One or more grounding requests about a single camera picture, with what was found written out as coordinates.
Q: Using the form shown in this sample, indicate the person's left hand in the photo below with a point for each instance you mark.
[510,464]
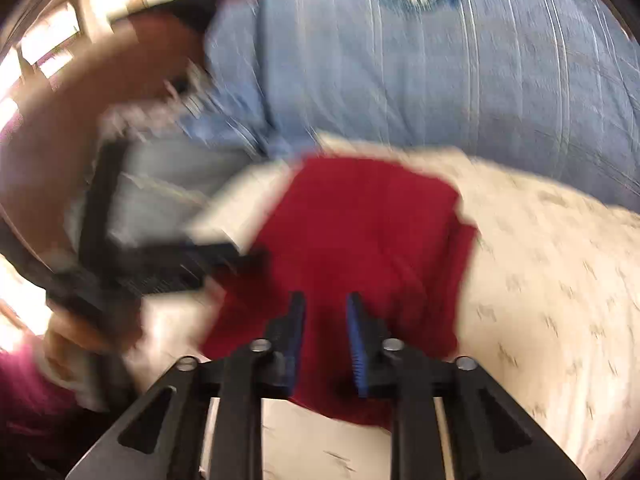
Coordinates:
[75,335]

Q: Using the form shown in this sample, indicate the blue plaid pillow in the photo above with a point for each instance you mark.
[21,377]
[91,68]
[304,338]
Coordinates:
[450,85]

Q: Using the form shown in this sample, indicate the grey plaid blanket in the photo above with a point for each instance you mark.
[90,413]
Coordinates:
[165,180]

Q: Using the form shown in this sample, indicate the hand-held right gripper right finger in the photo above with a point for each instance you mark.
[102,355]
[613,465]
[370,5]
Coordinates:
[356,340]

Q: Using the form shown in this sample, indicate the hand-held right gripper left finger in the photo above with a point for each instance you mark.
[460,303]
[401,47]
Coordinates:
[297,330]

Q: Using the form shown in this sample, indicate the bright window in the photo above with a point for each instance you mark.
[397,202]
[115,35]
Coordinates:
[50,45]

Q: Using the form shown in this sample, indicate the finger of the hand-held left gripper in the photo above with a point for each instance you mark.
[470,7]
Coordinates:
[200,267]

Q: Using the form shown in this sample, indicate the white floral bedsheet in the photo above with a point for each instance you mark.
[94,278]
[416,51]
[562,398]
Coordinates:
[550,285]

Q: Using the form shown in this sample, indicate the red sweater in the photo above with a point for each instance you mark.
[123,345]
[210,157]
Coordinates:
[360,230]

